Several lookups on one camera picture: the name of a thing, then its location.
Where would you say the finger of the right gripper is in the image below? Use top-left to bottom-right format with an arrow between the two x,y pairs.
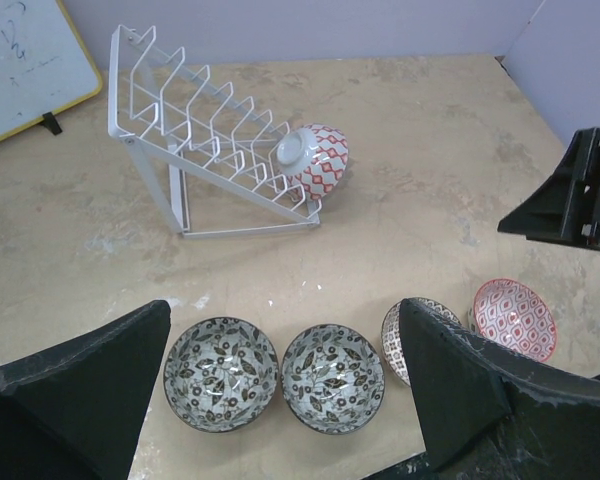
497,127 -> 600,245

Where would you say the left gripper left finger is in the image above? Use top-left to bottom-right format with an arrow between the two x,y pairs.
0,300 -> 171,479

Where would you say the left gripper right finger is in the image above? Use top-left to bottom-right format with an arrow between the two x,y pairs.
399,299 -> 600,479

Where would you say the red patterned bowl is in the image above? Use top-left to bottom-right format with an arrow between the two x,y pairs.
275,123 -> 349,201

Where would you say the white wire dish rack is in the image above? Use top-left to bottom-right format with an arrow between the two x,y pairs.
108,25 -> 322,239

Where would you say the brown patterned bowl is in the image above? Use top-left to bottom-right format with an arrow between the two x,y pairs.
381,297 -> 460,386

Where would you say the grey leaf bowl left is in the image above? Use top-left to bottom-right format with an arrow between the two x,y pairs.
163,317 -> 279,433

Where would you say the grey leaf bowl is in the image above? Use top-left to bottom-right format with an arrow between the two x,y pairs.
281,324 -> 385,435
163,317 -> 279,433

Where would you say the yellow framed whiteboard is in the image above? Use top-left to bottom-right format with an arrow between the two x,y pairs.
0,0 -> 103,142

